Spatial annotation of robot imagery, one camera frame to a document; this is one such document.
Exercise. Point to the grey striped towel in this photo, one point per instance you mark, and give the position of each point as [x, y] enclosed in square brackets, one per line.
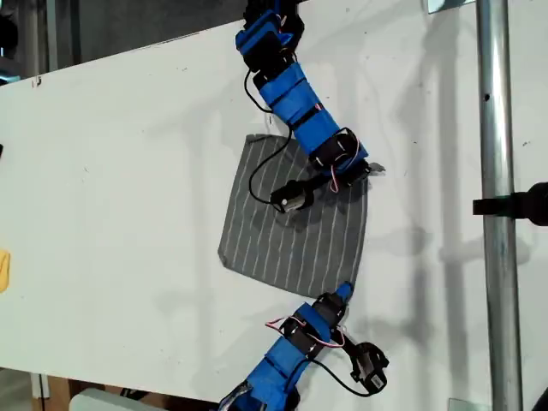
[299, 248]

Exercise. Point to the grey metal frame bar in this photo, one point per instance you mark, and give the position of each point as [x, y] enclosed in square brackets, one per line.
[51, 34]

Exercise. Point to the steel post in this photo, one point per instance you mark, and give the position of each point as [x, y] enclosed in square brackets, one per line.
[496, 128]

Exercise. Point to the black clamp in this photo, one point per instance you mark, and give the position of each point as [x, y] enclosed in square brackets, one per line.
[514, 205]

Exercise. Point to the yellow object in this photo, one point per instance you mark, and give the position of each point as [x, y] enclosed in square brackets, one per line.
[4, 272]

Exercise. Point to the brown board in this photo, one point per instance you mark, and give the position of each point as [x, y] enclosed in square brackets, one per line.
[57, 387]

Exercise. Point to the arm camera stalk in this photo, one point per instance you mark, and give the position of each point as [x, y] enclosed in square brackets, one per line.
[351, 346]
[314, 184]

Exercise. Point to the small metal table clip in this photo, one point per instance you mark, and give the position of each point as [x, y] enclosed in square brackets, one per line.
[37, 81]

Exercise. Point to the white box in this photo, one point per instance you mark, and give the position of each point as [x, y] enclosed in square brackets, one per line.
[107, 400]

